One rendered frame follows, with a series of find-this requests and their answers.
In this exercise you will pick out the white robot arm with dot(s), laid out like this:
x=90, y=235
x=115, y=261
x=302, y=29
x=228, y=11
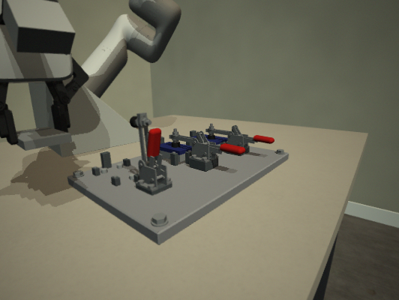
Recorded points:
x=41, y=26

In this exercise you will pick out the toggle clamp with red handle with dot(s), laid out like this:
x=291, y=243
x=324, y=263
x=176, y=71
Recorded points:
x=204, y=155

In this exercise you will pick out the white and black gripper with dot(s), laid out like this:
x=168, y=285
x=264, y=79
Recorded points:
x=27, y=67

